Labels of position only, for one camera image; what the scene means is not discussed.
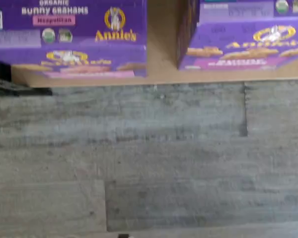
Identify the brown bottom shelf board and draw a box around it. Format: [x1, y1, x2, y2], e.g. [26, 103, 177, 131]
[10, 0, 298, 88]

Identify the purple Annie's box pink patch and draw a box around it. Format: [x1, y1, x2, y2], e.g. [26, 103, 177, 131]
[0, 0, 149, 79]

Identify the purple Annie's box violet patch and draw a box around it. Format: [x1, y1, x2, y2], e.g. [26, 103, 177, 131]
[176, 0, 298, 72]

